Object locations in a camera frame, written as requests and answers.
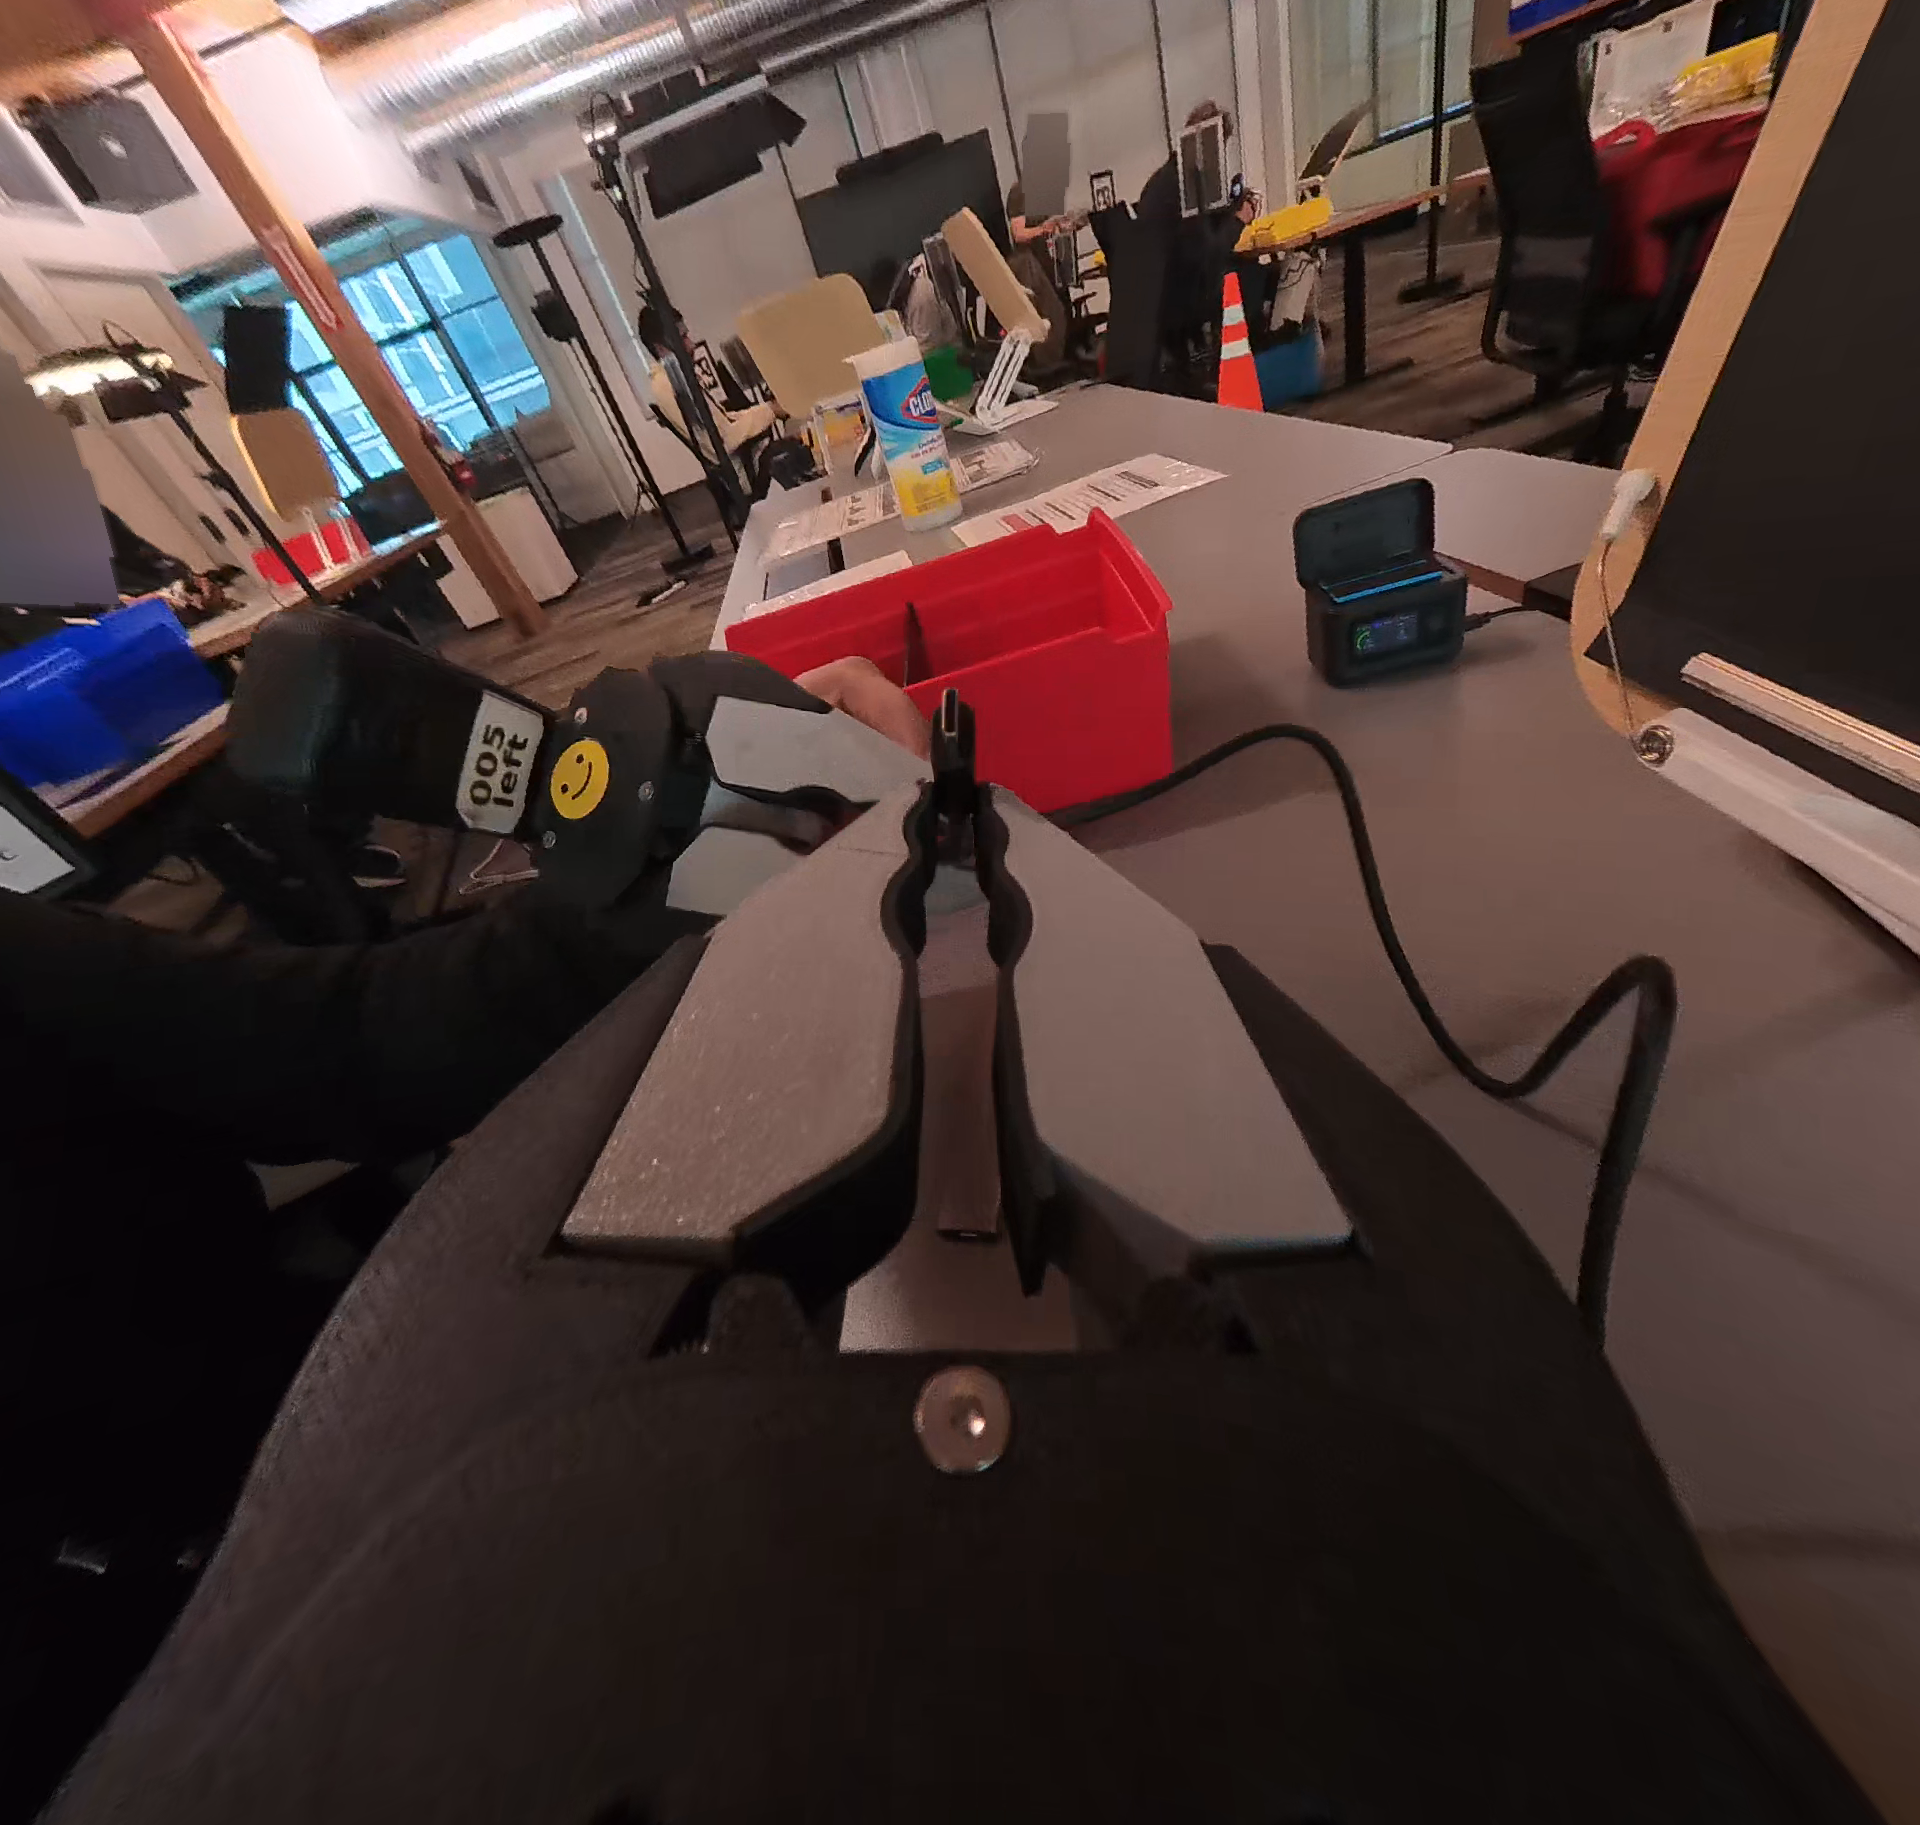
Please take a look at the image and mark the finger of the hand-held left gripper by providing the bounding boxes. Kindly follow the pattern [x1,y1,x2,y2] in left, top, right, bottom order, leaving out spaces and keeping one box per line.
[665,805,901,931]
[701,698,930,807]

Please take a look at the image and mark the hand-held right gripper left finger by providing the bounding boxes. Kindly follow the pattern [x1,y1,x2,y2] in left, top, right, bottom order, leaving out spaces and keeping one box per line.
[558,781,926,1315]

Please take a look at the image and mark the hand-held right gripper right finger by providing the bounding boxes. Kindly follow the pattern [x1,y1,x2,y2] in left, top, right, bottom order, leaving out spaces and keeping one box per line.
[958,781,1359,1293]

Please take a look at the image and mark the black usb-c cable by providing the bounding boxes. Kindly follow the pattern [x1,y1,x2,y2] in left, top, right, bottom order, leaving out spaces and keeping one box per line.
[922,688,1679,1349]

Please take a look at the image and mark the red plastic bin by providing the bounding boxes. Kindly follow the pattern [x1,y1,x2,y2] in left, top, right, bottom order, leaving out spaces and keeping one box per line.
[723,510,1175,815]

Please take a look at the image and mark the person's left forearm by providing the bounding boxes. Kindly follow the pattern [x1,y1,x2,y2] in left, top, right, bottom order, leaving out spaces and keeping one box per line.
[0,866,723,1170]

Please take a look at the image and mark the person's left hand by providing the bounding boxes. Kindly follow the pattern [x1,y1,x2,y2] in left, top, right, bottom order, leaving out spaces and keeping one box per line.
[792,653,930,765]

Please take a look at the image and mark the white printed sheets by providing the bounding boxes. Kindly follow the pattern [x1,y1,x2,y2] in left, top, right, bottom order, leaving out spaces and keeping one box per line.
[748,437,1039,612]

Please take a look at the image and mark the wooden table with black legs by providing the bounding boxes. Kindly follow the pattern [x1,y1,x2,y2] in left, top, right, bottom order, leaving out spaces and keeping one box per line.
[60,707,242,841]
[185,526,452,658]

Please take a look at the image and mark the blue white printed packet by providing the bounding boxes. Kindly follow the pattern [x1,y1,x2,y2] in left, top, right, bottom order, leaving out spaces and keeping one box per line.
[845,339,965,533]

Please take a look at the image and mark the red storage tote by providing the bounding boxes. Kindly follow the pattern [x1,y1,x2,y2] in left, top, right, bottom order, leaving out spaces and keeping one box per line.
[251,505,376,584]

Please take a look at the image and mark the printed paper sheet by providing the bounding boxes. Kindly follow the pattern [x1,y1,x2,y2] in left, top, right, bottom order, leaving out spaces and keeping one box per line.
[953,457,1229,549]

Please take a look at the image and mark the black charging case with screen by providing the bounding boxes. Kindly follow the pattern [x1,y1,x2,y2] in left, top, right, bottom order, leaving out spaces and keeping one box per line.
[1294,477,1469,688]

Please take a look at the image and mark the tan panel on white stand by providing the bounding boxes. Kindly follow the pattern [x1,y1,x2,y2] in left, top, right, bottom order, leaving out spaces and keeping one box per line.
[935,206,1071,434]

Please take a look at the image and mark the black display screen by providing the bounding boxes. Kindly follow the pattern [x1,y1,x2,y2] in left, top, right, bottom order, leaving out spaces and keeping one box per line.
[795,131,1011,303]

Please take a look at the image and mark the framed code sign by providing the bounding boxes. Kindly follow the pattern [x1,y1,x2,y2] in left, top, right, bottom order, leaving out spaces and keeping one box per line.
[0,768,100,901]

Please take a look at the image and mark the black studio light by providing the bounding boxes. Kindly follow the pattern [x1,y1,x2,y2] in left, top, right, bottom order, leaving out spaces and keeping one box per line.
[584,68,812,224]

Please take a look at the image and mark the black tripod stand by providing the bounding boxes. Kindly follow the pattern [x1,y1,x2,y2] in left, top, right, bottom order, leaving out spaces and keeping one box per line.
[27,329,329,607]

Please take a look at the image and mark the wooden desk with black legs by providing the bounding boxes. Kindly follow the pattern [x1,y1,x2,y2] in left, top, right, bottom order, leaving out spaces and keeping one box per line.
[1238,173,1496,388]

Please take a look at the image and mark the wooden book stand black panel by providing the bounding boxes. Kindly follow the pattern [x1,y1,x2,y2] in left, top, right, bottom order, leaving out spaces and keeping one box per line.
[1573,0,1920,957]

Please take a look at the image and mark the black office chair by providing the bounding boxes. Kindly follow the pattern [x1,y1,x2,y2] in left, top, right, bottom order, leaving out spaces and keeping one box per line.
[1469,48,1653,425]

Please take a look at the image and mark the wooden support post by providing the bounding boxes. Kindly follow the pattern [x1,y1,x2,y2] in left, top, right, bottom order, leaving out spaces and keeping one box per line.
[80,0,548,644]

